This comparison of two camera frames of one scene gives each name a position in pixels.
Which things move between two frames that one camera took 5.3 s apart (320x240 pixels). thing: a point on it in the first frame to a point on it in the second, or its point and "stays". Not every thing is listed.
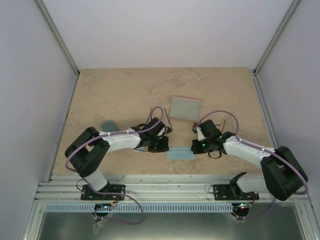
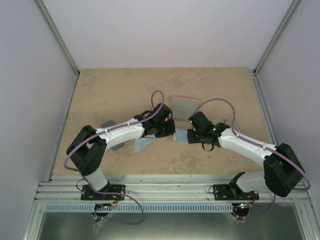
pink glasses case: (185, 108) stays
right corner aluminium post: (291, 11) stays
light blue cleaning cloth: (179, 153) to (180, 136)
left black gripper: (163, 148) to (171, 130)
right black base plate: (234, 192) stays
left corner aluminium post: (58, 37) stays
